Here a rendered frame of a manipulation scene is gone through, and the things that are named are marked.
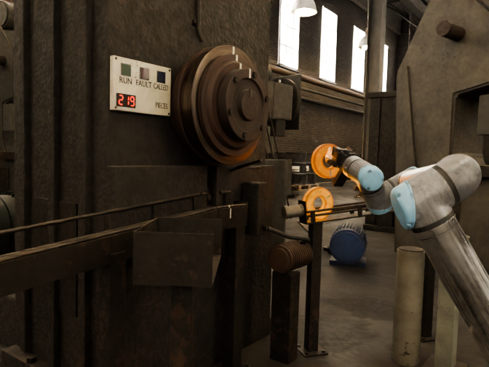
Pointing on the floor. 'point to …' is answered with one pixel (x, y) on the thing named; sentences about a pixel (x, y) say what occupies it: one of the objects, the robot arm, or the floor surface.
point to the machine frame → (122, 170)
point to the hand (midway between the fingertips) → (327, 156)
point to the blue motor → (348, 246)
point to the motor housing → (286, 298)
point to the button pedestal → (445, 333)
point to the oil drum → (279, 196)
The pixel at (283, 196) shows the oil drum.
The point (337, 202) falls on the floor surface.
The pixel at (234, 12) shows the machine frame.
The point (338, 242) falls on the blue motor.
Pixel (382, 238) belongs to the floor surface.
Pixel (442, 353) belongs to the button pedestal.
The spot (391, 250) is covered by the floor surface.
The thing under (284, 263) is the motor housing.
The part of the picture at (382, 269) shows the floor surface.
